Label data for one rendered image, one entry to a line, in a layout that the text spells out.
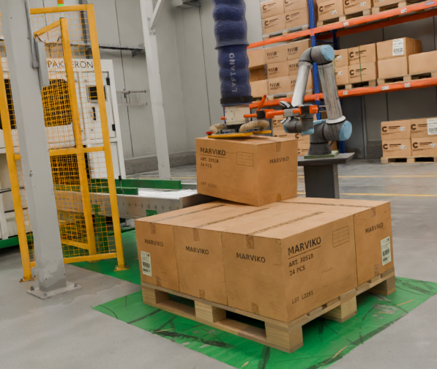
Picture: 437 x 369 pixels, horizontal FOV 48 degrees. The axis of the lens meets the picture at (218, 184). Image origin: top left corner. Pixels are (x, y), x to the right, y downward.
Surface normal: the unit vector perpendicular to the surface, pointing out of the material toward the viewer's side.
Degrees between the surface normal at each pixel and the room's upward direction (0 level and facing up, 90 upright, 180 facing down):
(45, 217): 90
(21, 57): 90
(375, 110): 90
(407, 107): 90
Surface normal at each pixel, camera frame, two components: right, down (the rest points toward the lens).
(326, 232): 0.68, 0.02
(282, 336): -0.73, 0.15
